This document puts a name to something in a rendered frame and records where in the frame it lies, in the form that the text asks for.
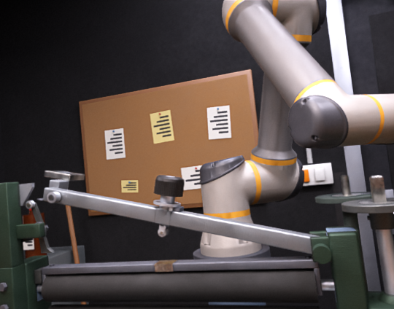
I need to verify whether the orange box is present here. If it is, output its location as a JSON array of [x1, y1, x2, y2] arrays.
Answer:
[[22, 211, 47, 259]]

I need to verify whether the grey latch hook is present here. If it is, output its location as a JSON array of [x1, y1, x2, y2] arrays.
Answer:
[[24, 199, 55, 254]]

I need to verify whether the grey yoke bar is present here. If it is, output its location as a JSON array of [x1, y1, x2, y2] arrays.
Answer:
[[37, 187, 320, 255]]

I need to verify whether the green wringer frame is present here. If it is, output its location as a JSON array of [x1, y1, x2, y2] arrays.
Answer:
[[0, 181, 394, 309]]

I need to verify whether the grey release bar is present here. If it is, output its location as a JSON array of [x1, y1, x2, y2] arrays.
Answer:
[[41, 257, 319, 275]]

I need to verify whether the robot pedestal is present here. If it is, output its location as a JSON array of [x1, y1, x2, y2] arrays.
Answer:
[[193, 245, 271, 260]]

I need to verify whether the grey flat yoke handle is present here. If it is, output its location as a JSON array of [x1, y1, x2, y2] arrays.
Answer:
[[43, 170, 86, 189]]

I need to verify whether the green round-plate spindle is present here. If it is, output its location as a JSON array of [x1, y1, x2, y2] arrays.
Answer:
[[314, 173, 373, 206]]

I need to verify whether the grey round-plate spindle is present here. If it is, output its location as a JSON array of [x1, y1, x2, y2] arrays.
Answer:
[[341, 174, 394, 297]]

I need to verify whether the white upright post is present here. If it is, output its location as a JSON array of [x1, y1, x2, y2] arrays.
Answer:
[[325, 0, 383, 292]]

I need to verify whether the dark grey rubber roll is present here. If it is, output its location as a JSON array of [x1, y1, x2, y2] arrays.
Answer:
[[40, 270, 320, 303]]

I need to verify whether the wooden broom handle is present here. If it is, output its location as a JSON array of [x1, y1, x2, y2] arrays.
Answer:
[[64, 203, 81, 265]]

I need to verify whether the brown cork notice board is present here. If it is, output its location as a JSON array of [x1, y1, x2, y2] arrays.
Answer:
[[78, 69, 260, 216]]

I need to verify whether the white wall switch plate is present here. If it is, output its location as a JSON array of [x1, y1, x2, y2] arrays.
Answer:
[[301, 162, 335, 187]]

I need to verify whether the black pressure knob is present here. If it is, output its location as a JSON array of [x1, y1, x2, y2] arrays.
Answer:
[[152, 174, 185, 238]]

